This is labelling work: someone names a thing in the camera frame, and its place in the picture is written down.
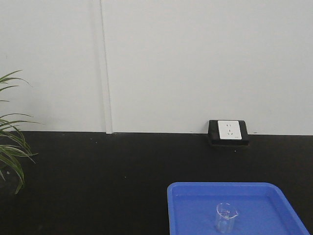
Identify clear glass beaker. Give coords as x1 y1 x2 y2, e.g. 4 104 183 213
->
215 202 239 234

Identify blue plastic tray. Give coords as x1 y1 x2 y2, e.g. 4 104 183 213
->
167 182 309 235

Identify green potted plant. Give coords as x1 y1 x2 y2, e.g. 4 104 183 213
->
0 70 40 195

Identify white wall power socket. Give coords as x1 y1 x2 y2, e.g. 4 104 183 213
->
208 120 249 146

